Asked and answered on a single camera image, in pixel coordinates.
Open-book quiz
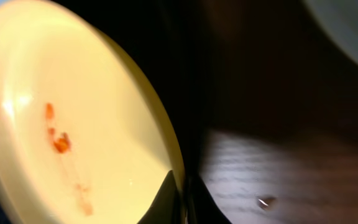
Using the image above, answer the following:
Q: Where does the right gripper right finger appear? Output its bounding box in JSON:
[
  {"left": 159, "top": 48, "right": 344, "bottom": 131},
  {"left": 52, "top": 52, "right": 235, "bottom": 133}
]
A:
[{"left": 185, "top": 175, "right": 231, "bottom": 224}]

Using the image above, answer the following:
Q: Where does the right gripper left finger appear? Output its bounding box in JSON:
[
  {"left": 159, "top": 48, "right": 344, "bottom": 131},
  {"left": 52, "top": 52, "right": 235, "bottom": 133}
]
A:
[{"left": 138, "top": 170, "right": 181, "bottom": 224}]

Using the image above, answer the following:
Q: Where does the yellow plate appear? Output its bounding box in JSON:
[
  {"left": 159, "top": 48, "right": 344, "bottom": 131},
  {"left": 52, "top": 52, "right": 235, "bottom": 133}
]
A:
[{"left": 0, "top": 1, "right": 186, "bottom": 224}]

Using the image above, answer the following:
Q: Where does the light blue plate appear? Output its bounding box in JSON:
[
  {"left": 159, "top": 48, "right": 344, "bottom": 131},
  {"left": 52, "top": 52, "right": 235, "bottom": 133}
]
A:
[{"left": 303, "top": 0, "right": 358, "bottom": 64}]

